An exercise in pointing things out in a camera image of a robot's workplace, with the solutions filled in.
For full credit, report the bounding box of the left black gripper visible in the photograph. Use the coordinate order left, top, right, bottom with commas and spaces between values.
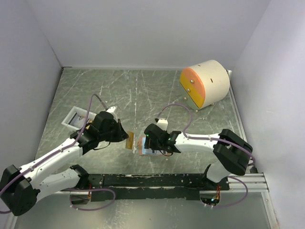
99, 118, 129, 142

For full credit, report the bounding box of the gold credit card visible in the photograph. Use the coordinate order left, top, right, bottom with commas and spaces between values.
125, 131, 134, 150

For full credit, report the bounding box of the brown leather card holder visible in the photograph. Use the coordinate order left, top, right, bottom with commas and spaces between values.
137, 137, 169, 156

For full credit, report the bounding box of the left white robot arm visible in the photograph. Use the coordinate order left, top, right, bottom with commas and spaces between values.
0, 107, 129, 216

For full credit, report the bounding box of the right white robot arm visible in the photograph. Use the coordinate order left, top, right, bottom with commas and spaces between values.
139, 124, 253, 190

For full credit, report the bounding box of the cards stack in tray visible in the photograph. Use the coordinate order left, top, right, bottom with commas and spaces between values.
68, 113, 92, 130

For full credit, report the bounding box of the white card tray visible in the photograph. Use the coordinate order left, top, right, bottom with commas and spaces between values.
61, 106, 87, 132

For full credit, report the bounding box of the cream round drawer cabinet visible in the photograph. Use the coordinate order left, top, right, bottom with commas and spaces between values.
179, 60, 230, 110

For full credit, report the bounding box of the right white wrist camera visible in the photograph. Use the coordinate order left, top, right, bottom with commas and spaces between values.
155, 118, 168, 131

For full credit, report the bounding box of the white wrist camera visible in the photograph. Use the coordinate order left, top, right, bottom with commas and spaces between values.
106, 106, 117, 119
155, 118, 168, 131

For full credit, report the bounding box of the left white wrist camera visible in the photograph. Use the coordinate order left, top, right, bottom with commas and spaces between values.
106, 106, 117, 119

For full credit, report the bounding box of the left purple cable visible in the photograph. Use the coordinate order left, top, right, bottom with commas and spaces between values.
0, 94, 117, 214

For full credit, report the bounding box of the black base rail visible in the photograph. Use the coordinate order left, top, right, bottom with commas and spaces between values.
73, 174, 229, 200

